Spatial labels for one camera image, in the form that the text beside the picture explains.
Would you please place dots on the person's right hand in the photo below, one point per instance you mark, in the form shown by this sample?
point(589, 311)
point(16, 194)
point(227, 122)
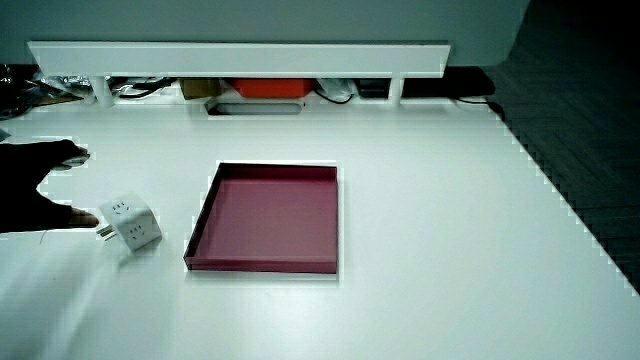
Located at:
point(22, 195)

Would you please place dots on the white cube socket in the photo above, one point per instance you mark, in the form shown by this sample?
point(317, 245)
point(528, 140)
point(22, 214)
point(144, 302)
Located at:
point(131, 220)

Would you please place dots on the crumpled silver plastic bag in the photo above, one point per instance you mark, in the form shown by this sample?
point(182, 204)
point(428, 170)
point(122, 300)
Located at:
point(67, 82)

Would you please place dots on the clear plastic bag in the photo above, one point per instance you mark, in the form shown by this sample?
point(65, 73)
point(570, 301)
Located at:
point(336, 88)

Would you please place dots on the white desk shelf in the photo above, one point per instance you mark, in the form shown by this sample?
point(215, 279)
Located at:
point(235, 59)

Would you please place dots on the black box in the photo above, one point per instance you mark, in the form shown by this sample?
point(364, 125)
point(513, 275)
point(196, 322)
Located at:
point(372, 87)

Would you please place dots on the red square tray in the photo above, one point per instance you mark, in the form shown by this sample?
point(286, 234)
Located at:
point(272, 220)

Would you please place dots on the brown cardboard box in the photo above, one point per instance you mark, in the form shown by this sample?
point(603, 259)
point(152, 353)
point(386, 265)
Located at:
point(199, 88)

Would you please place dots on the black bag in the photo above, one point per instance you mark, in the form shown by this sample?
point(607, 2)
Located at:
point(17, 92)

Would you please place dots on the orange box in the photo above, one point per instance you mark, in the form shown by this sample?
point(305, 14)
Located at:
point(272, 87)

